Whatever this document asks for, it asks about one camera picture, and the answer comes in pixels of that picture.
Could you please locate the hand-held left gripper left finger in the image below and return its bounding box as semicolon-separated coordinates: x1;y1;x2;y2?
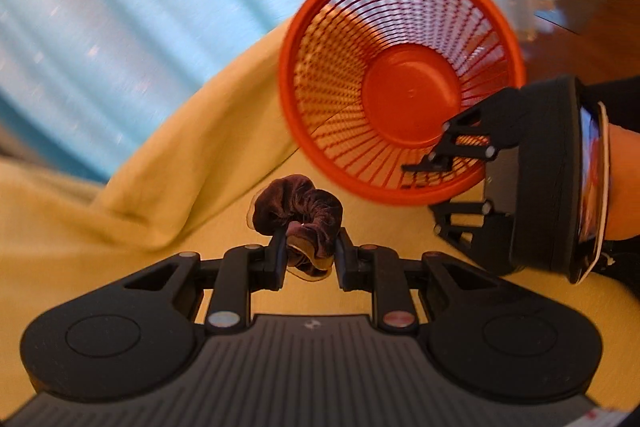
122;229;288;333

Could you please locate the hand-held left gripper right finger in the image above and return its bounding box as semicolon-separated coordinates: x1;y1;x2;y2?
334;227;506;335

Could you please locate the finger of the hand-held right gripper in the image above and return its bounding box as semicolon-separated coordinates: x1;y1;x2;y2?
402;87;523;175
429;199;516;268

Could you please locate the brown velvet scrunchie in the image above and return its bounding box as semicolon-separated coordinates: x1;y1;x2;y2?
248;174;345;282

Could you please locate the orange plastic mesh basket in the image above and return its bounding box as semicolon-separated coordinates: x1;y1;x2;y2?
277;0;527;208

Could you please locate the person's right forearm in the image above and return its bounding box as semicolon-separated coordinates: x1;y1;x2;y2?
606;122;640;242

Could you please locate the person's black clothing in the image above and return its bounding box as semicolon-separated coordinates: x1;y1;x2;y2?
582;76;640;128

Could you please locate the yellow blanket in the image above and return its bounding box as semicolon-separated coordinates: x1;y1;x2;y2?
0;14;640;413

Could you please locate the dark floor mat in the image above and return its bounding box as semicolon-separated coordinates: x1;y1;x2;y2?
534;0;616;34

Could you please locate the light blue star curtain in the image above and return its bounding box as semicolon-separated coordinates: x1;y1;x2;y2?
0;0;566;188

